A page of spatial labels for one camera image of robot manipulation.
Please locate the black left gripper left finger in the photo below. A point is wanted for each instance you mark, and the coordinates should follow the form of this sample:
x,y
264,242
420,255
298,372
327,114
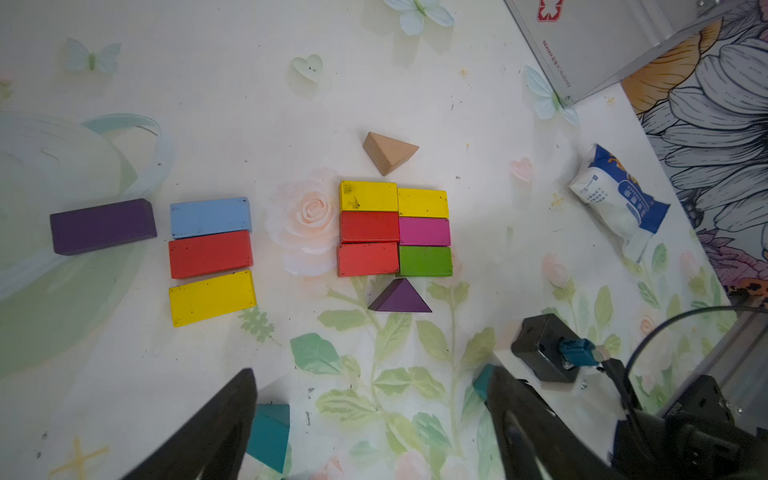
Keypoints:
x,y
212,443

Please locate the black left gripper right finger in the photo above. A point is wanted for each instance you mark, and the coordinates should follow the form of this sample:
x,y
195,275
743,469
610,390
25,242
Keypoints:
x,y
533,441

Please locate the teal block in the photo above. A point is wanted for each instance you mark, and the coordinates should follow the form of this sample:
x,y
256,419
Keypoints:
x,y
481,382
269,435

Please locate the red block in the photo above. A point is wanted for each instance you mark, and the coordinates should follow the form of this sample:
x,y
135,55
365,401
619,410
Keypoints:
x,y
369,227
365,259
204,255

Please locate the purple triangle block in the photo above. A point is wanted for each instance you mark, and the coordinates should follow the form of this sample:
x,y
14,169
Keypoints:
x,y
400,297

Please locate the green block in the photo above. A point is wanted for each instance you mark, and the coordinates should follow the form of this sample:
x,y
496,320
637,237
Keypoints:
x,y
425,261

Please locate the blue grey triangle block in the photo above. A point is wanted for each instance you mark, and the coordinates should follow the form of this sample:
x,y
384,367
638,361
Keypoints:
x,y
202,218

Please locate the magenta block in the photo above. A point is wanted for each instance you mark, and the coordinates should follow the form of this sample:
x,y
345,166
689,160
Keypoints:
x,y
424,231

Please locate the purple rectangular block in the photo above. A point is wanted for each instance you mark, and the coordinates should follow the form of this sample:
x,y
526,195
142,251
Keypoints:
x,y
85,230

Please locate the yellow block long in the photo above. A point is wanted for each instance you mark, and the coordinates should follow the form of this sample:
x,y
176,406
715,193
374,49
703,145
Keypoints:
x,y
363,196

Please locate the natural wood triangle block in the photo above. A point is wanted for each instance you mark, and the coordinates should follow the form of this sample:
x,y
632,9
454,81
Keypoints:
x,y
386,153

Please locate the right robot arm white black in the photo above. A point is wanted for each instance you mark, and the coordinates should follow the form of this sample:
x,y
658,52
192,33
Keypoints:
x,y
697,439

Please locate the silver metal first-aid case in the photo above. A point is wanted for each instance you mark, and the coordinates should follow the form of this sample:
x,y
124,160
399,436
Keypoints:
x,y
584,46

